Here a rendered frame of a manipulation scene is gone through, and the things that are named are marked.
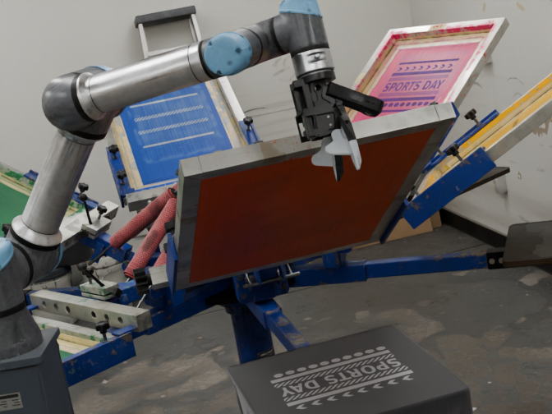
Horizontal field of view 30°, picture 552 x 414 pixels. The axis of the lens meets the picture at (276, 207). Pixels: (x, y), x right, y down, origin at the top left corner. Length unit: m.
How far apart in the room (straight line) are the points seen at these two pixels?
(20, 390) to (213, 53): 0.85
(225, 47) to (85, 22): 4.77
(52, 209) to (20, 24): 4.36
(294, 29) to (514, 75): 3.93
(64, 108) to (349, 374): 0.92
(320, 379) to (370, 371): 0.12
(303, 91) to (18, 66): 4.75
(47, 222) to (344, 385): 0.76
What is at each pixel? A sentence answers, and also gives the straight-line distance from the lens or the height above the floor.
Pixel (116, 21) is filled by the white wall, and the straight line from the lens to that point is 6.61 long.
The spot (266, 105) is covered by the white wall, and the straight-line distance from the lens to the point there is 6.79.
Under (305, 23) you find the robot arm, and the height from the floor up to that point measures 1.78.
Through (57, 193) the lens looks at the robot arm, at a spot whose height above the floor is 1.51.
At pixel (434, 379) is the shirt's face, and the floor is 0.95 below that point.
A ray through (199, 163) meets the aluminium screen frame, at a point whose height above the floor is 1.54.
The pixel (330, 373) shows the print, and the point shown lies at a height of 0.95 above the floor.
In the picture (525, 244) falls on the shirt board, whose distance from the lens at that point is 3.24.
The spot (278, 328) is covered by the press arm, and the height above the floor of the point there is 0.91.
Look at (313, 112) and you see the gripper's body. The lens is 1.91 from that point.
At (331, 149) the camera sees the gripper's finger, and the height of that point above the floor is 1.56.
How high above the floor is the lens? 1.89
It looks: 13 degrees down
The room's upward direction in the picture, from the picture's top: 10 degrees counter-clockwise
